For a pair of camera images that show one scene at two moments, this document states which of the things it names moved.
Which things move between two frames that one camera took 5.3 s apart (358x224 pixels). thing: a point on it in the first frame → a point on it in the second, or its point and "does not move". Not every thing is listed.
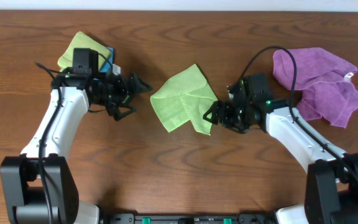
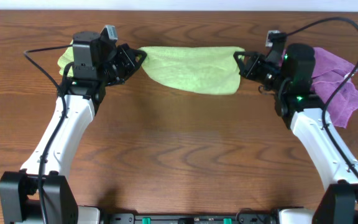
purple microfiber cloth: (325, 79) does not move
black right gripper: (225, 106) → (248, 70)
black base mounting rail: (188, 218) does not move
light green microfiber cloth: (187, 96) → (211, 70)
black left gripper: (135, 89) → (123, 55)
